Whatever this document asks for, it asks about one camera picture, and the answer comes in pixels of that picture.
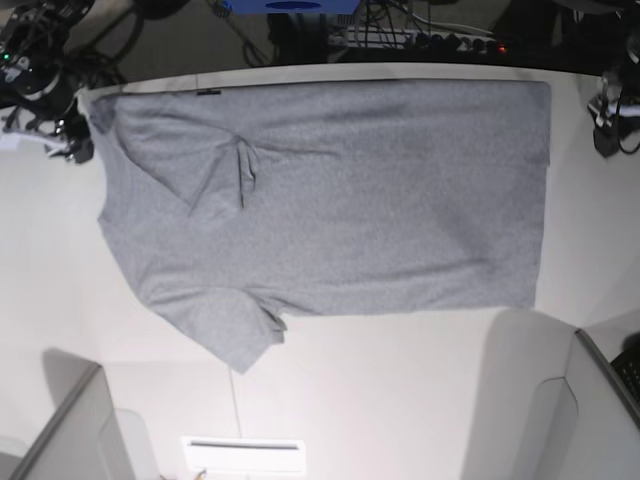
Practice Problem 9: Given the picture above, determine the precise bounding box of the right grey partition panel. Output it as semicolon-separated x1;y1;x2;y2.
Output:
522;330;639;479

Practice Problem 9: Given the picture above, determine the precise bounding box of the blue box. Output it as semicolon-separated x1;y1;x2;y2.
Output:
222;0;360;14

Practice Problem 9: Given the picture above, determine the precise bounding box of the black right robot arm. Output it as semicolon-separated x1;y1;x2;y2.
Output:
1;1;94;164

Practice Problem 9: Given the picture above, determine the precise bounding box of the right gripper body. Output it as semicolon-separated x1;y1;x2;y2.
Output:
1;74;88;145

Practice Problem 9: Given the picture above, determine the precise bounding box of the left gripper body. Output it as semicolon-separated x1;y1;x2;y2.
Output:
587;64;639;135

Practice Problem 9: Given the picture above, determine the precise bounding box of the grey partition panel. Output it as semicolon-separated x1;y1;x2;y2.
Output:
522;330;639;479
1;362;161;479

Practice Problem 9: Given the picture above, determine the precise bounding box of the left grey partition panel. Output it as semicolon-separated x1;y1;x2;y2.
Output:
1;362;161;479

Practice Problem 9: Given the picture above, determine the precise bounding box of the grey T-shirt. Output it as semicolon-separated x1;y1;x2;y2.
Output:
89;80;551;373

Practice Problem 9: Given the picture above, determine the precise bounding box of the black keyboard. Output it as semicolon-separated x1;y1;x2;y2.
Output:
611;348;640;403

